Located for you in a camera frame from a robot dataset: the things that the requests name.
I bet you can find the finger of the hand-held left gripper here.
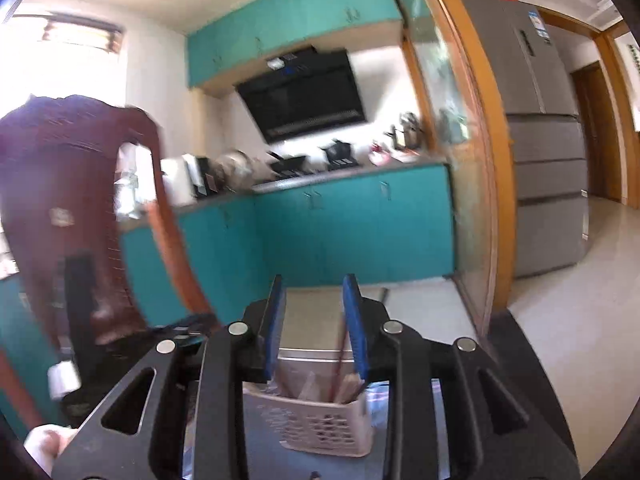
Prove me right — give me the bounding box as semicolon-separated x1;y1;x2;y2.
150;314;221;348

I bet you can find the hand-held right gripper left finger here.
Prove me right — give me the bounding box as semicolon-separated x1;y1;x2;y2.
50;274;288;480

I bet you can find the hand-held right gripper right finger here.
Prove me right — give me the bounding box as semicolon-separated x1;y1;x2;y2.
342;273;583;480

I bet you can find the white plastic spoon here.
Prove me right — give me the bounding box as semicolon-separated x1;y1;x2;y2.
295;371;326;403

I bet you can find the white plastic utensil basket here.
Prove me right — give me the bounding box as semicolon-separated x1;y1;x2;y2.
242;344;373;458

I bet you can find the person's left hand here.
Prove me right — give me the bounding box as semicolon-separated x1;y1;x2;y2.
22;424;68;476

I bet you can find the teal base cabinet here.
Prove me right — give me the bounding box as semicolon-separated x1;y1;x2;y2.
0;160;456;438

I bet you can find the dark brown wooden chair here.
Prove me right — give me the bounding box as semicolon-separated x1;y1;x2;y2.
0;92;216;346

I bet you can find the white kitchen appliance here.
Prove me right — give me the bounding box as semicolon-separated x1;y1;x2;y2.
162;154;201;206

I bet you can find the black kitchen appliance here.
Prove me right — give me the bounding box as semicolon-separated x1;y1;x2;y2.
192;156;223;196

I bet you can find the black wok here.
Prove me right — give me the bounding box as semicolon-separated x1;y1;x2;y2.
265;150;308;173

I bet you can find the black cooking pot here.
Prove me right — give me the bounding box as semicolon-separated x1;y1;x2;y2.
320;140;358;168

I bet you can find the stainless steel pot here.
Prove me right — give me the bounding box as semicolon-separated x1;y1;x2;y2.
387;112;426;151

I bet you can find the wooden framed glass door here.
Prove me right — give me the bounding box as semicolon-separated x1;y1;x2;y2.
385;0;516;341

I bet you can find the black range hood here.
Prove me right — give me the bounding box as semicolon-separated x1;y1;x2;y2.
235;45;368;145

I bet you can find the grey refrigerator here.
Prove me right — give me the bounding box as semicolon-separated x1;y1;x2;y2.
460;0;588;278

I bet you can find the kitchen window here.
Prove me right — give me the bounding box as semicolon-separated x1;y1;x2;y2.
10;12;126;56

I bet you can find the brown wooden door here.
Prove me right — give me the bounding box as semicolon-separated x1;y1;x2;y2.
570;60;626;206

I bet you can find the teal wall cabinet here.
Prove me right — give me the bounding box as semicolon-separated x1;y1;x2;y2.
186;0;403;93

